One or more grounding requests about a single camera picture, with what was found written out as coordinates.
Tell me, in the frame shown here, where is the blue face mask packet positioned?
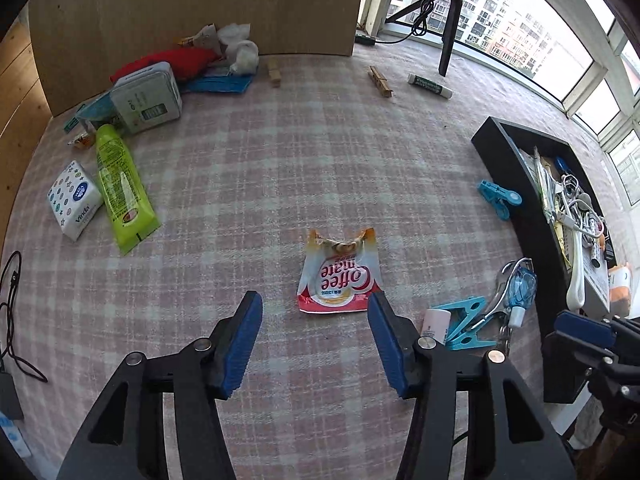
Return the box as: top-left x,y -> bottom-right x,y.
180,74 -> 256,96

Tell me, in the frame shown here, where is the green tube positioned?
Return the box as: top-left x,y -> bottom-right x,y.
95,124 -> 161,257

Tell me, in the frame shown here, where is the green white balm stick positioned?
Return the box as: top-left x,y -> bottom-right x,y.
406,73 -> 453,101

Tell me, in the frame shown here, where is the black tray container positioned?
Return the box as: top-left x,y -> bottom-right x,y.
471,116 -> 640,404

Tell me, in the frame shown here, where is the light blue packet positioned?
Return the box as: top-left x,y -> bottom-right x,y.
75,91 -> 121,131

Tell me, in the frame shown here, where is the black charger cable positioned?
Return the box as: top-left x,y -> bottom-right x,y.
0,250 -> 50,385

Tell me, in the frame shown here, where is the red pouch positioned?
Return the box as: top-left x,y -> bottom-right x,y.
109,47 -> 221,83

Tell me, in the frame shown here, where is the white cable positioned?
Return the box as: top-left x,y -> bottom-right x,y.
550,172 -> 608,241

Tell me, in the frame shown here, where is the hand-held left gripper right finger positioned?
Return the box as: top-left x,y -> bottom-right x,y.
367,290 -> 578,480

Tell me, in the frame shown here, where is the white paper leaflet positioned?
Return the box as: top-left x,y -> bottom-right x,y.
582,260 -> 613,316

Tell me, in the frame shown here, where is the blue plastic clip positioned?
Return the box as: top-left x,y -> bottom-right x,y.
476,179 -> 523,221

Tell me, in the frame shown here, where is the light wooden board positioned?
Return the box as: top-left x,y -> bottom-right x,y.
27,0 -> 368,118

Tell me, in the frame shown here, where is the white chopstick packet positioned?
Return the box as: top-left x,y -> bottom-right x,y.
532,147 -> 556,221

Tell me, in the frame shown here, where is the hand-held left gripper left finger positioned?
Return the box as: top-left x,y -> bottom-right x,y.
57,290 -> 264,480

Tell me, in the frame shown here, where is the black ring light cable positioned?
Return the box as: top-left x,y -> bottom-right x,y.
372,0 -> 453,46

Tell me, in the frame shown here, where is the orange white snack wrapper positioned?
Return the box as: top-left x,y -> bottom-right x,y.
176,24 -> 221,53

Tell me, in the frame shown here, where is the dotted white tissue pack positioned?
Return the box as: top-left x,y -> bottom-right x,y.
47,160 -> 105,242

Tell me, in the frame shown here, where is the pine plank panel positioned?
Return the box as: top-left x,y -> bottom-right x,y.
0,20 -> 53,241

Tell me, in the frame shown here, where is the black charger block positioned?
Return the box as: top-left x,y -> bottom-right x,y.
0,370 -> 25,421

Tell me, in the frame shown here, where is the white plastic handle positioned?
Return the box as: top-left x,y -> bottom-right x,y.
567,230 -> 587,311

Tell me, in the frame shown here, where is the red white creamer packet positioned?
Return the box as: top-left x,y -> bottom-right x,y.
297,227 -> 385,315

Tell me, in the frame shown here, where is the silver carabiner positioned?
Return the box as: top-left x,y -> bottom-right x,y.
475,258 -> 538,346

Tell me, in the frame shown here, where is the small pale tube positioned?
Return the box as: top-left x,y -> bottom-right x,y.
421,308 -> 453,346

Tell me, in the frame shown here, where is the white crumpled plastic bag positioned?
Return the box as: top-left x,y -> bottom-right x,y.
216,22 -> 261,75

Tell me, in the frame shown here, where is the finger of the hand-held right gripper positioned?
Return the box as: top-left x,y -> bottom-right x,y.
554,310 -> 640,346
575,345 -> 640,377

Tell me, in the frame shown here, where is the white tin box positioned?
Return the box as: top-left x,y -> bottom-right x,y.
109,61 -> 183,136

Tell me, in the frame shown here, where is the orange white packet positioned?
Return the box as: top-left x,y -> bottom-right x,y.
607,265 -> 633,316

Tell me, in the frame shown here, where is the black tripod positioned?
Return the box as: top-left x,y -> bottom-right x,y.
384,0 -> 476,78

